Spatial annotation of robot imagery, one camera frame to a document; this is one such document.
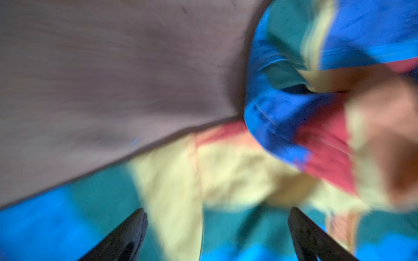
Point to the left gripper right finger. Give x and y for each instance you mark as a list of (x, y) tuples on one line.
[(311, 243)]

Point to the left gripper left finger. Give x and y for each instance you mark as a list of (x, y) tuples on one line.
[(124, 242)]

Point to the rainbow striped zip jacket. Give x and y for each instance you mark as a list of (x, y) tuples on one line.
[(214, 117)]

